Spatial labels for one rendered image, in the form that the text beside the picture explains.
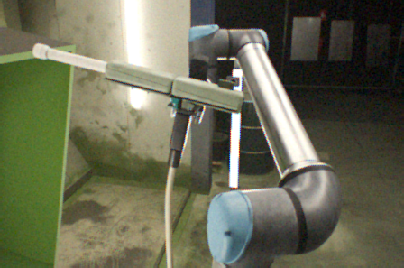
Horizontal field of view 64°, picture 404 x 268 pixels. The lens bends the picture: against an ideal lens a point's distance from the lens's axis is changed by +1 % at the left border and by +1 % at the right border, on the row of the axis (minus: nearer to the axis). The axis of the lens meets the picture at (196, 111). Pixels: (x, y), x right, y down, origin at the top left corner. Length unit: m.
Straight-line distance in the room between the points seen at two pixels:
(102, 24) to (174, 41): 0.70
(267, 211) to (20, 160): 1.43
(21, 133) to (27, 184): 0.27
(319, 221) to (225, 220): 0.16
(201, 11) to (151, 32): 0.49
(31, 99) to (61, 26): 1.85
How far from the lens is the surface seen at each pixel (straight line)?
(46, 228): 1.94
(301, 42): 7.64
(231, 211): 0.56
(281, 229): 0.58
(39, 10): 3.55
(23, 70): 1.64
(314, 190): 0.62
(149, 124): 3.20
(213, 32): 0.96
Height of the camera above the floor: 1.75
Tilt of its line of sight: 17 degrees down
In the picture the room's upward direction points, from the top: straight up
